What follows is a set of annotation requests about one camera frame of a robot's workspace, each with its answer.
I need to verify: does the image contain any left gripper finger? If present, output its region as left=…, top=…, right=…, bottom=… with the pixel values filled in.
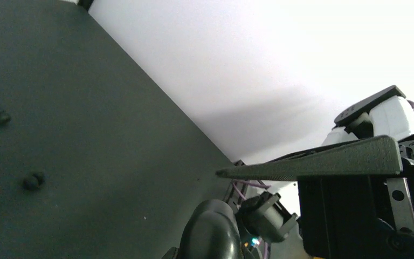
left=215, top=135, right=403, bottom=181

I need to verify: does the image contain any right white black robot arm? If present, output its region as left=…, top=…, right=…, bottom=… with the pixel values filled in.
left=322, top=85, right=414, bottom=162

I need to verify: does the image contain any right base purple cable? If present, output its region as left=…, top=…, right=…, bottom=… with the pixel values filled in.
left=228, top=179, right=272, bottom=201

